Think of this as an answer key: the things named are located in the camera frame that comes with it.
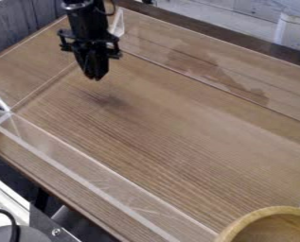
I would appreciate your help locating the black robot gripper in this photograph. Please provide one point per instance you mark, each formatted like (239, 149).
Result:
(87, 37)

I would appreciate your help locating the brown wooden bowl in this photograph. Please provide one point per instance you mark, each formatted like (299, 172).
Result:
(273, 224)

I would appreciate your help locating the white cylindrical container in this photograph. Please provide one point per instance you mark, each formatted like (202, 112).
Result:
(287, 34)

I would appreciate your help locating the clear acrylic barrier wall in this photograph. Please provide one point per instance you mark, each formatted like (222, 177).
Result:
(105, 197)

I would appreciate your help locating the grey metal bracket with screw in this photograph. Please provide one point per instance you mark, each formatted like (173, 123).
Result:
(46, 225)

